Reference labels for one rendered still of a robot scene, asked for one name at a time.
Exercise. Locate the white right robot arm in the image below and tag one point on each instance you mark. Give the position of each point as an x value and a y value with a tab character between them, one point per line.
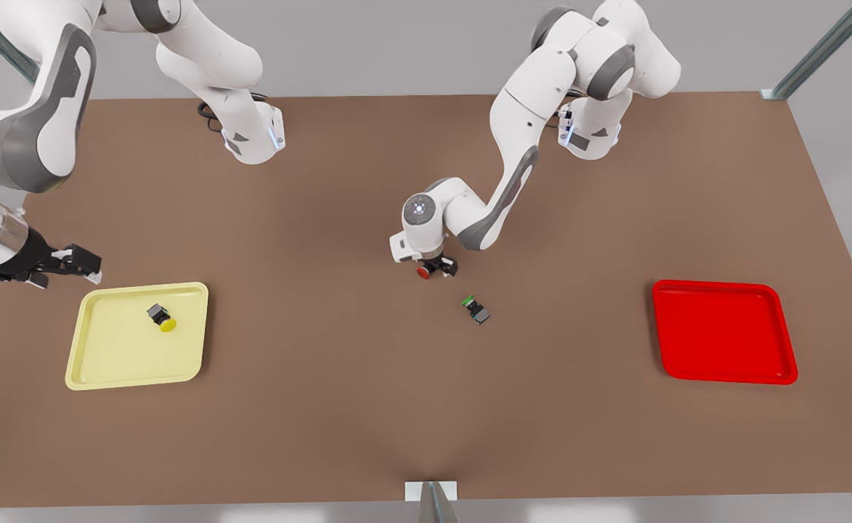
41	109

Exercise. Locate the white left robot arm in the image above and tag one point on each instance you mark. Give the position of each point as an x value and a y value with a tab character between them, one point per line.
520	138

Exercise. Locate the yellow tray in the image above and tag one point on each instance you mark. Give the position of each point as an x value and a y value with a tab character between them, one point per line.
135	338

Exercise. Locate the red tray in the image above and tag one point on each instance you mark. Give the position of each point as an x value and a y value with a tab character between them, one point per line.
722	330

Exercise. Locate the green button switch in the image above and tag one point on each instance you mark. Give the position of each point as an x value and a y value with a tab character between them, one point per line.
477	309

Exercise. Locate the yellow button switch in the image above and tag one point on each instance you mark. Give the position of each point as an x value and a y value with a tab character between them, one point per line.
162	317

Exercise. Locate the silver frame post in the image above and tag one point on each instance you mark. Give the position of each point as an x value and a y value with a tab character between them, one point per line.
1	40
433	501
821	51

